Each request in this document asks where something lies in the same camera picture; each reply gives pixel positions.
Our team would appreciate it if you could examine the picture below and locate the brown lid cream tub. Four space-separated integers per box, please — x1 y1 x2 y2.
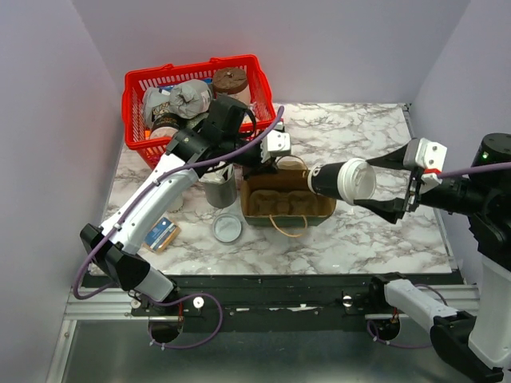
212 67 251 105

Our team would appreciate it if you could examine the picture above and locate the purple cable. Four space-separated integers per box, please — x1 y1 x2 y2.
366 161 511 349
72 105 285 350

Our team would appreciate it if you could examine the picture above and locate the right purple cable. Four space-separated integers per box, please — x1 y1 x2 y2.
366 161 511 349

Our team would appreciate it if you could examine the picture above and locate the patterned grey pouch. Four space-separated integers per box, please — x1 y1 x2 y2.
142 87 180 131

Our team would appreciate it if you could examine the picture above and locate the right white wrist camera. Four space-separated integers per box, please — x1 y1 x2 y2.
402 138 447 194

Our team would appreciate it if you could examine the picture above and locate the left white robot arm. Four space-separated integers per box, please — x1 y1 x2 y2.
73 96 284 315

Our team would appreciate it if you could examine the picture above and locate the single brown pulp carrier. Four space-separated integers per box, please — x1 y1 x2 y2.
248 190 320 216

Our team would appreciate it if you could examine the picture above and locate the stack of white lids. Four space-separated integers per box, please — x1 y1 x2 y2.
212 214 242 243

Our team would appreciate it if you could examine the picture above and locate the red plastic shopping basket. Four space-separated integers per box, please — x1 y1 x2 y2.
121 54 275 168

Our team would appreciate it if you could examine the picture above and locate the orange sponge blue label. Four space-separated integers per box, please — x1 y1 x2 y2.
143 217 180 254

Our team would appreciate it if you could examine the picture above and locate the grey wrapped package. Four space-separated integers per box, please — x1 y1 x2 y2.
168 79 213 120

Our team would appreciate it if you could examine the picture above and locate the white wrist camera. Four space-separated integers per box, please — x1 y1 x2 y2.
402 138 447 194
260 121 291 163

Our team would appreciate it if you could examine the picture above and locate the brown pulp cup carrier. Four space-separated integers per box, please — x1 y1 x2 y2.
275 156 308 171

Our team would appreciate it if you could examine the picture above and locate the dark green paper bag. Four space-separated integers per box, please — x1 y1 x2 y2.
240 169 337 238

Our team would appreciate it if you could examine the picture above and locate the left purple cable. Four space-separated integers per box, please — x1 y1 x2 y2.
72 105 285 350

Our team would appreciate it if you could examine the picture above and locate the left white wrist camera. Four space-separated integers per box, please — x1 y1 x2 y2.
260 121 291 163

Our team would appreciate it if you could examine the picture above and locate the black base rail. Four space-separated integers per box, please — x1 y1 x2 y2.
69 274 393 333

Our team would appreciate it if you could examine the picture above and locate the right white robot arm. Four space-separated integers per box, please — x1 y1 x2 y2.
355 132 510 382

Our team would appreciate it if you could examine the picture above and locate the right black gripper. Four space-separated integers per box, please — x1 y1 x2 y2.
354 136 493 221

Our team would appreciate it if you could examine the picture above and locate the black paper coffee cup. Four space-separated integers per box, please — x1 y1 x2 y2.
307 162 344 199

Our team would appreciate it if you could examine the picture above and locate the metal straw holder cup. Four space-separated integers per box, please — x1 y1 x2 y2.
200 165 237 209

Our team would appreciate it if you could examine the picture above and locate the white plastic cup lid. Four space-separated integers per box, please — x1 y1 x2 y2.
337 158 377 205

